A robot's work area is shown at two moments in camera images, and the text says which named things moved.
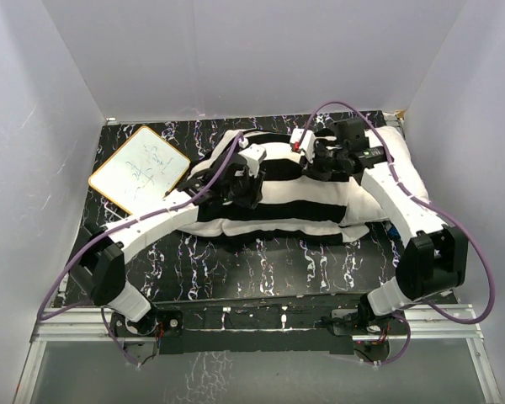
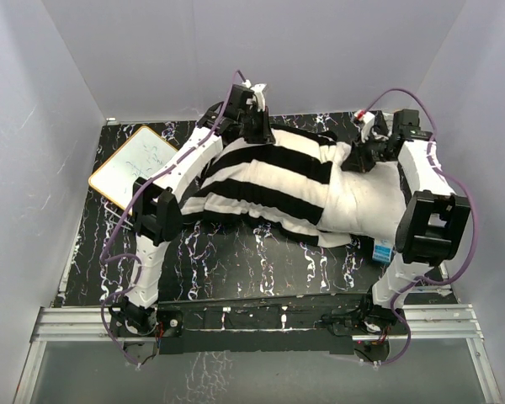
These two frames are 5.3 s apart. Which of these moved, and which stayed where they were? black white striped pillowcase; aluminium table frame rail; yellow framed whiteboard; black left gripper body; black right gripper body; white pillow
Moved: white pillow; black right gripper body; black white striped pillowcase; black left gripper body
Stayed: yellow framed whiteboard; aluminium table frame rail
